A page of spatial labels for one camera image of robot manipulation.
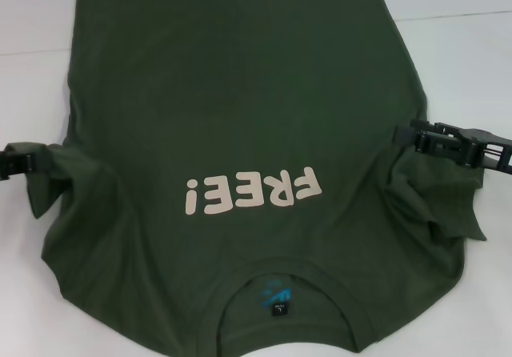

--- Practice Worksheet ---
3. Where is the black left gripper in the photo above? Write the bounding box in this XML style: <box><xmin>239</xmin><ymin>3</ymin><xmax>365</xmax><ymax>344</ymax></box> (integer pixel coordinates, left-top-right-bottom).
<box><xmin>0</xmin><ymin>150</ymin><xmax>46</xmax><ymax>183</ymax></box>

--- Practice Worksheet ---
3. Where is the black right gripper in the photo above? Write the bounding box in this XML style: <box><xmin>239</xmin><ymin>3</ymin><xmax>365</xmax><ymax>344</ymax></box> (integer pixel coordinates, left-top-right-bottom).
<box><xmin>394</xmin><ymin>118</ymin><xmax>512</xmax><ymax>174</ymax></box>

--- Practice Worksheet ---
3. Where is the dark green FREE! t-shirt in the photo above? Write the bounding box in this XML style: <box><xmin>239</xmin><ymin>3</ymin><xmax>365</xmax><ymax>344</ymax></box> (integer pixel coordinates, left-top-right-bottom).
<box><xmin>6</xmin><ymin>0</ymin><xmax>488</xmax><ymax>357</ymax></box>

